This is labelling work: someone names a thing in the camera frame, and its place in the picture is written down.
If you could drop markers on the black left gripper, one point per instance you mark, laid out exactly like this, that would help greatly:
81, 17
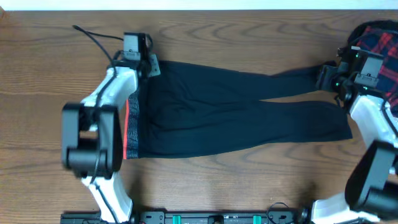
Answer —
155, 70

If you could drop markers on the black leggings red waistband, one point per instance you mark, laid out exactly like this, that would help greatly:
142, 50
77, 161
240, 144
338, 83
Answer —
192, 110

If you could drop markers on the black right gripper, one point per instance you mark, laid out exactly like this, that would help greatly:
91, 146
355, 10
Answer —
324, 75

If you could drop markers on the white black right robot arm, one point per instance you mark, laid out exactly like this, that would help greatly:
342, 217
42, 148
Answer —
369, 196

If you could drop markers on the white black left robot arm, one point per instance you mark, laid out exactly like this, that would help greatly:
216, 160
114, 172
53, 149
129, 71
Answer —
92, 142

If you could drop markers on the black mounting rail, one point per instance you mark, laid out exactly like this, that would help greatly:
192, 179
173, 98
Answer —
275, 215

